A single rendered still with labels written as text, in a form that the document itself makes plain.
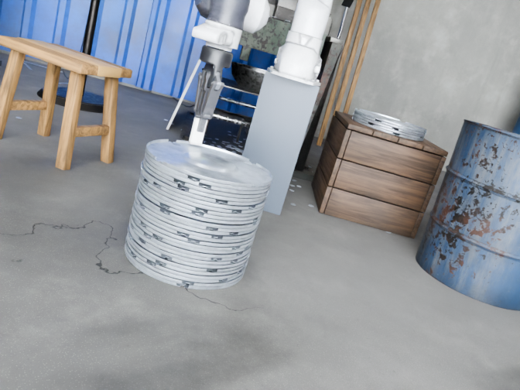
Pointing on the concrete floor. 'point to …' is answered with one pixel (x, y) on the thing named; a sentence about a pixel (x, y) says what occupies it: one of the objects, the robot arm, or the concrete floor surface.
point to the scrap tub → (477, 219)
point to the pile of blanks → (191, 230)
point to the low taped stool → (39, 49)
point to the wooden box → (376, 176)
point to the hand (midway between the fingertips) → (198, 131)
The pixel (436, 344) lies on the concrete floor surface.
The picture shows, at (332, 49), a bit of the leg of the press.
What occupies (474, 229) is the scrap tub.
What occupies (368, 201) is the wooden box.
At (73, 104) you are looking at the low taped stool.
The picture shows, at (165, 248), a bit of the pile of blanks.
